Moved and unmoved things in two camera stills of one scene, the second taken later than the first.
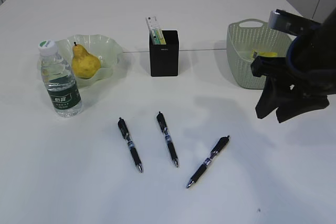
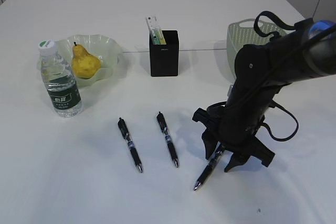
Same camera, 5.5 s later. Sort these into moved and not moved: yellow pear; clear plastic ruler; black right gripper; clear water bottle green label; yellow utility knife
Moved: black right gripper
Not moved: yellow utility knife; clear plastic ruler; clear water bottle green label; yellow pear
